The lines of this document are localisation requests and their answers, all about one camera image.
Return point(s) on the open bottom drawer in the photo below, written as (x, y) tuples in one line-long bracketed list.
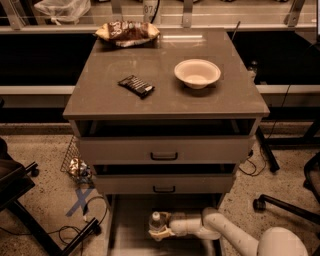
[(130, 224)]

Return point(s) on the clear plastic bag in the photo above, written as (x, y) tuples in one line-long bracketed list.
[(63, 11)]

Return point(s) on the drawer with handle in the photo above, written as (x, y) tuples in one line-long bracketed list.
[(164, 184), (152, 150)]

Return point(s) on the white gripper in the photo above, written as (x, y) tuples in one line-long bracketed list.
[(179, 225)]

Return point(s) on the grey drawer cabinet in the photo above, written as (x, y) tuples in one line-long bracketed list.
[(100, 108)]

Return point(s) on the brown chip bag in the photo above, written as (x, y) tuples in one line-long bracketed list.
[(127, 33)]

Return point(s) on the top drawer with handle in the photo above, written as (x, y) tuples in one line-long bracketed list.
[(152, 150)]

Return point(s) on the black office chair left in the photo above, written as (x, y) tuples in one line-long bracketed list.
[(14, 183)]

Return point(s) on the clear plastic water bottle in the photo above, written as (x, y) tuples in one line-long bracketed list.
[(156, 222)]

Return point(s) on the dark chocolate bar wrapper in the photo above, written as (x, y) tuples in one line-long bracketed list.
[(136, 86)]

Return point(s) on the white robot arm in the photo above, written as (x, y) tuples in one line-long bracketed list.
[(210, 225)]

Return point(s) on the white paper bowl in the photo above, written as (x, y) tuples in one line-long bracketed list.
[(197, 73)]

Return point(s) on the middle drawer with handle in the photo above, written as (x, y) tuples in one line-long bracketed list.
[(164, 184)]

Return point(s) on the wire mesh waste basket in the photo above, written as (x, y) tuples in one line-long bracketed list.
[(74, 166)]

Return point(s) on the black table leg right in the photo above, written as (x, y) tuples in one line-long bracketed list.
[(274, 167)]

